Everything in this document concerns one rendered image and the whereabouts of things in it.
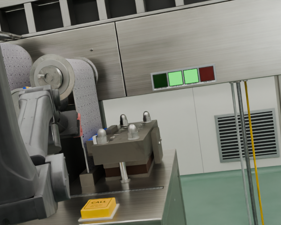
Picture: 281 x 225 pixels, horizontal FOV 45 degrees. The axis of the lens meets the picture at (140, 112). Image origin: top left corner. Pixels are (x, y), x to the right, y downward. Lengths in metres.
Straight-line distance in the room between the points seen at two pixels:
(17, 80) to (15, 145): 0.94
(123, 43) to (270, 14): 0.56
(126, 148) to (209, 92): 2.72
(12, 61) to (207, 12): 0.73
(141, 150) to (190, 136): 2.75
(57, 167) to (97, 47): 0.99
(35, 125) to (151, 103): 3.18
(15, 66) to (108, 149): 0.47
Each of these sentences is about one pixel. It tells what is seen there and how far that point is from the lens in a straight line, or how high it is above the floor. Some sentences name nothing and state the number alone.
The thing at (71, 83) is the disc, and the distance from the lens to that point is 1.06.
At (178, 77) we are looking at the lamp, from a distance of 1.32.
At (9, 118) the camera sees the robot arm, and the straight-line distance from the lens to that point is 0.33.
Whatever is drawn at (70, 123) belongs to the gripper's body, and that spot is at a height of 1.12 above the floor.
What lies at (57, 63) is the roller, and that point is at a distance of 1.07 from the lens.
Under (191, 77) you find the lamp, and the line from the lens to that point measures 1.32.
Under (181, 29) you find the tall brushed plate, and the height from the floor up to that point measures 1.37.
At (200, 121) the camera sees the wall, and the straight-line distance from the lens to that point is 3.70.
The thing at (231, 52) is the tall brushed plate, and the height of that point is 1.25.
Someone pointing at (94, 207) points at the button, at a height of 0.92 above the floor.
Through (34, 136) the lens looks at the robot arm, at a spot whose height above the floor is 1.15.
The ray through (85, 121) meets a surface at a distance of 1.13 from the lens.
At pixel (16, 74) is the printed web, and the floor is 1.29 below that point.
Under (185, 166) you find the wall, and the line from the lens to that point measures 3.82.
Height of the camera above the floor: 1.22
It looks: 6 degrees down
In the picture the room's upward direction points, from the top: 9 degrees counter-clockwise
